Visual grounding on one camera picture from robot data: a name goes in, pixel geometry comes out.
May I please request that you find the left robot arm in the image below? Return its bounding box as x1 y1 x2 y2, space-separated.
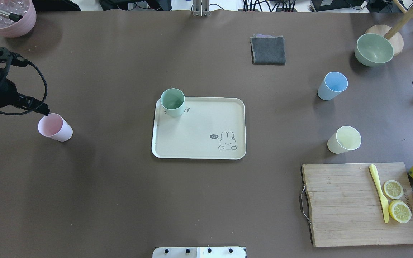
0 62 50 116

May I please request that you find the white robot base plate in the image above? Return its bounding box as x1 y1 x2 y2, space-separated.
152 246 247 258

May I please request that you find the pink bowl with ice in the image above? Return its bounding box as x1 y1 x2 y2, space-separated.
0 0 37 38

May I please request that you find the green plastic bowl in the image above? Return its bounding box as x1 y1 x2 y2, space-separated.
354 34 394 67

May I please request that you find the lower lemon slice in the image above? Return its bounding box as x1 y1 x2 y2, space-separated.
388 200 412 223

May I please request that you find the blue plastic cup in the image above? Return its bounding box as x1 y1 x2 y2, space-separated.
317 71 348 101

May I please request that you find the pink plastic cup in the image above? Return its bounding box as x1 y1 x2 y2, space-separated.
38 113 73 142

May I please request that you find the aluminium frame post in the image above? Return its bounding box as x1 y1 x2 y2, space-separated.
192 0 210 17

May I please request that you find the lemon slice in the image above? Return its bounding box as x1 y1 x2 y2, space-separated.
388 200 412 223
383 180 404 200

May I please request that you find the green plastic cup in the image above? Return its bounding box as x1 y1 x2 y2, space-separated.
161 88 185 117

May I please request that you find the yellow plastic knife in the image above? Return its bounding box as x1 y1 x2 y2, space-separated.
369 164 390 223

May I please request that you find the wooden stand with round base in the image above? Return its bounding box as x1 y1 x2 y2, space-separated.
365 0 413 56

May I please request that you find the wooden cutting board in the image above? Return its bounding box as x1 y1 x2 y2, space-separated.
302 163 413 248

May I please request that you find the upper lemon slice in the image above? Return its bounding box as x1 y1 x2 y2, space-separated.
383 180 404 200

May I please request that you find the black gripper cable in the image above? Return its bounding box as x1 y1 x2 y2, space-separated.
0 59 48 116

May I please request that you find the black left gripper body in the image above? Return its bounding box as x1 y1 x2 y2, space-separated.
0 79 31 110

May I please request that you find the pale yellow plastic cup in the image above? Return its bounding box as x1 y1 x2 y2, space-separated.
327 126 362 154

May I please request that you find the folded grey cloth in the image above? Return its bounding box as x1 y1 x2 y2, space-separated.
250 34 286 65

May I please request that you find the cream rabbit tray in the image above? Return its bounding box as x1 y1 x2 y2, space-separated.
151 97 246 160

